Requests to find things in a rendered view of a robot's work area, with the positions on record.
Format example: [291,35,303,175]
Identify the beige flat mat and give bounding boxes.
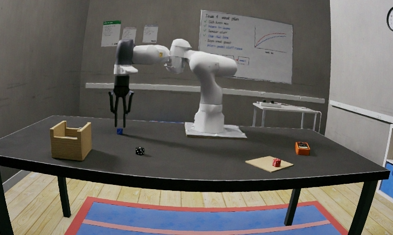
[245,156,293,172]

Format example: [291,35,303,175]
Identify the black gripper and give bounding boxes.
[108,75,134,128]

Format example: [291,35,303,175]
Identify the black die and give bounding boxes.
[136,147,144,155]

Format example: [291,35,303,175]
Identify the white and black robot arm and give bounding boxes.
[114,39,237,133]

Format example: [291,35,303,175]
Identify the red die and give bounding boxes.
[272,158,281,167]

